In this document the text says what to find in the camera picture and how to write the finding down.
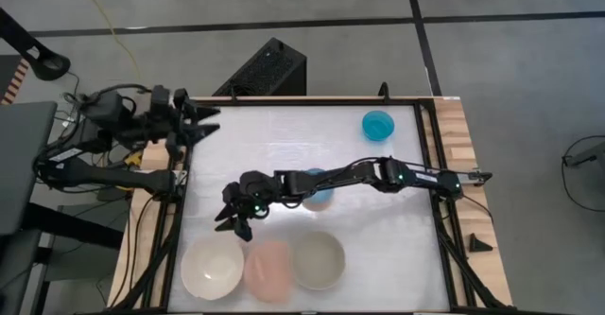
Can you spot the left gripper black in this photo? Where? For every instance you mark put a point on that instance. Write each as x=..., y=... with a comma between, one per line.
x=182, y=116

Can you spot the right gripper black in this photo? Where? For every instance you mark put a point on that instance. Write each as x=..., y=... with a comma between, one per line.
x=250, y=192

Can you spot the beige grey bowl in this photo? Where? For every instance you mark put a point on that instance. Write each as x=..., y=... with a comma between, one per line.
x=317, y=260

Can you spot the blue translucent bowl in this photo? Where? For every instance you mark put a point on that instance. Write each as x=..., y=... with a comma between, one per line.
x=378, y=126
x=322, y=197

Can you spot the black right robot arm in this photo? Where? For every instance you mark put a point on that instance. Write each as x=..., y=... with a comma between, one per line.
x=425, y=178

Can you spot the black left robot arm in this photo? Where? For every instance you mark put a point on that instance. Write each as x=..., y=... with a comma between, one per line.
x=118, y=178

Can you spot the large white bowl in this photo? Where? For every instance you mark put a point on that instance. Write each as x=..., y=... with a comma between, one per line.
x=212, y=267

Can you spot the pink notched bowl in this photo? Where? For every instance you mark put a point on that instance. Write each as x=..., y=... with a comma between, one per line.
x=269, y=272

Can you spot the black computer tower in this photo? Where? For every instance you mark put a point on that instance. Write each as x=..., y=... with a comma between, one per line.
x=264, y=69

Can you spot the black table clamp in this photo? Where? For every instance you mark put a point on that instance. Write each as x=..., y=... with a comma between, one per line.
x=384, y=92

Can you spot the grey floor stand foot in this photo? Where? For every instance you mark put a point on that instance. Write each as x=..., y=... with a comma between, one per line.
x=588, y=154

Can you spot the black table frame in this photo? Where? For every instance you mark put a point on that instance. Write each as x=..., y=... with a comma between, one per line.
x=307, y=102

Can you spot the black triangular bracket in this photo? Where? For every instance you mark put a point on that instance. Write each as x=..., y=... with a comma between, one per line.
x=478, y=245

